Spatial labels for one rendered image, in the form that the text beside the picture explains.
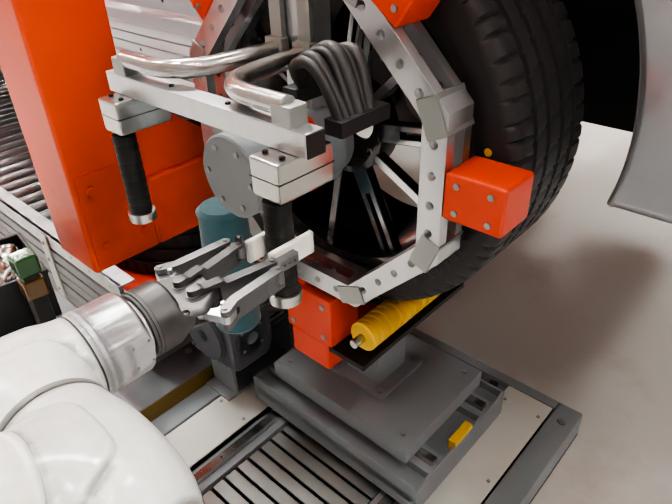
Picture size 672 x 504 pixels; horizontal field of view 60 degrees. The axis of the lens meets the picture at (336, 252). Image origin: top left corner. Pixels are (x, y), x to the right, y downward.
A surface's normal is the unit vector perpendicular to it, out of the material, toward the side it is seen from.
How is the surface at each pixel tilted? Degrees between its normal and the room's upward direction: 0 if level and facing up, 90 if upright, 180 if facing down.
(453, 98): 45
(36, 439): 22
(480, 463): 0
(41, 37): 90
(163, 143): 90
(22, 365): 4
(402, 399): 0
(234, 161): 90
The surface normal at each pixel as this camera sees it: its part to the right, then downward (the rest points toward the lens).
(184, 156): 0.74, 0.34
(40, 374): 0.11, -0.89
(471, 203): -0.67, 0.42
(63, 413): 0.07, -0.97
